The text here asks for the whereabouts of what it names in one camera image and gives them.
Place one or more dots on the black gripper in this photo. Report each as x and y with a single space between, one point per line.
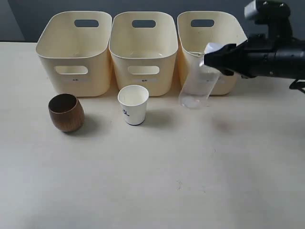
258 57

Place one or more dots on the clear plastic bottle white cap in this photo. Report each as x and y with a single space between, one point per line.
203 81

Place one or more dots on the white paper cup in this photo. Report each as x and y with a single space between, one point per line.
133 101

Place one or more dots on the brown wooden cup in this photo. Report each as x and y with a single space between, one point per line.
66 112

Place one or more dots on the right cream plastic bin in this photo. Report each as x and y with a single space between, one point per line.
198 28

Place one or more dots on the cream plastic bin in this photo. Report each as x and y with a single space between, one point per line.
73 49
143 47
198 28

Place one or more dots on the middle cream plastic bin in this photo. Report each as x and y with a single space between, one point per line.
143 47

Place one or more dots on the left cream plastic bin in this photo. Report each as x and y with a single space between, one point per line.
73 49

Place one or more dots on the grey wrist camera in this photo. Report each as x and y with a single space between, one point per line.
272 13

